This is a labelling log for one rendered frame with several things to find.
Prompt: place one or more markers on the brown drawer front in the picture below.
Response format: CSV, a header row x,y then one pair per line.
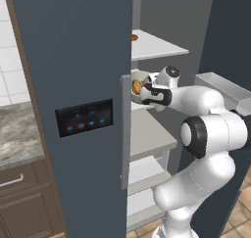
x,y
23,180

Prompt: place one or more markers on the brown chicken drumstick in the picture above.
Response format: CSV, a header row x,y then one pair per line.
x,y
135,86

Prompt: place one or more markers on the dark grey fridge door with display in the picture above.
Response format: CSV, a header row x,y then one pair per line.
x,y
75,52

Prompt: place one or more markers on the pale grey bowl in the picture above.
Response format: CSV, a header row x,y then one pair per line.
x,y
139,76

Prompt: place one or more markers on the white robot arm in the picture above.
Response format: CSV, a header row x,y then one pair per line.
x,y
209,131

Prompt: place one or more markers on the orange food item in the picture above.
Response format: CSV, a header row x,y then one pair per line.
x,y
134,37

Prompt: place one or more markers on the white fridge shelf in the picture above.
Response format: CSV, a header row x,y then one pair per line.
x,y
153,47

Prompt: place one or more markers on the dark grey fridge door with bin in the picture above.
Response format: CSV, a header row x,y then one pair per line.
x,y
228,29

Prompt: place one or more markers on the grey fridge shelf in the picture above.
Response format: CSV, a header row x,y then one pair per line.
x,y
147,134

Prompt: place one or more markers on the dark grey fridge body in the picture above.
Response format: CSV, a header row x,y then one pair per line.
x,y
163,10

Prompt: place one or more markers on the brown cupboard door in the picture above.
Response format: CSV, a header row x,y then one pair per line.
x,y
26,215

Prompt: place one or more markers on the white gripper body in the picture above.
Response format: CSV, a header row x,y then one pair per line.
x,y
153,79

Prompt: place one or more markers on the grey fridge door bin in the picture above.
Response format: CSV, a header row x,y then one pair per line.
x,y
225,88

